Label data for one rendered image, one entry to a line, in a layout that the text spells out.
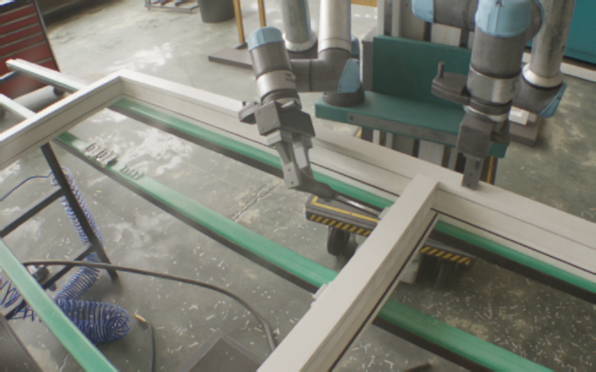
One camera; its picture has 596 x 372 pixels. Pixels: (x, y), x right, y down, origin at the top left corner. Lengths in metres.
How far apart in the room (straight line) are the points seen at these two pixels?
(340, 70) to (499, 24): 0.41
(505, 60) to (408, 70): 0.85
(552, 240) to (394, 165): 0.32
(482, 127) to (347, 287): 0.30
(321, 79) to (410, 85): 0.62
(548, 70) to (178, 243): 1.68
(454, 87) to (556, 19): 0.52
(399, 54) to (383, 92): 0.16
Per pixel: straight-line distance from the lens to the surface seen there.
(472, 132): 0.63
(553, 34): 1.13
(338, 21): 0.94
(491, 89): 0.62
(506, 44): 0.60
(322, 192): 0.72
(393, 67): 1.44
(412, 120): 1.34
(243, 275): 1.81
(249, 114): 0.80
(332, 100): 1.40
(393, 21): 1.43
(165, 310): 1.79
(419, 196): 0.71
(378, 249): 0.62
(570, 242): 0.76
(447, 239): 0.78
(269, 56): 0.80
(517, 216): 0.75
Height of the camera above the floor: 1.40
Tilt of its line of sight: 40 degrees down
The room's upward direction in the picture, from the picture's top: 5 degrees counter-clockwise
